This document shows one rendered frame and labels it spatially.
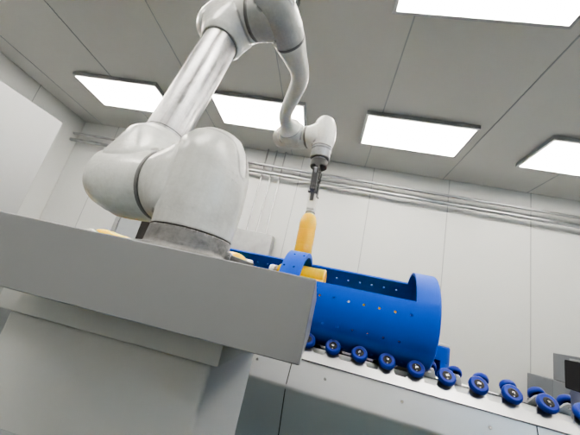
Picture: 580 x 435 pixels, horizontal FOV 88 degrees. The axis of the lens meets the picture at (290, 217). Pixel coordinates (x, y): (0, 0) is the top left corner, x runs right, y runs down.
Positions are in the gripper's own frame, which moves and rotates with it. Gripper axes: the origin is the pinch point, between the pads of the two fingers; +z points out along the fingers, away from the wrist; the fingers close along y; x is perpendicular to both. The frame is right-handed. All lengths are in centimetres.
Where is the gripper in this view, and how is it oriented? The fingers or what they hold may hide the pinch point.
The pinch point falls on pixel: (312, 203)
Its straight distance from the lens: 126.7
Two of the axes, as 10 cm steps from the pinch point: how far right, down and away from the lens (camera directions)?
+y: 1.7, 3.0, 9.4
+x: -9.7, -1.3, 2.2
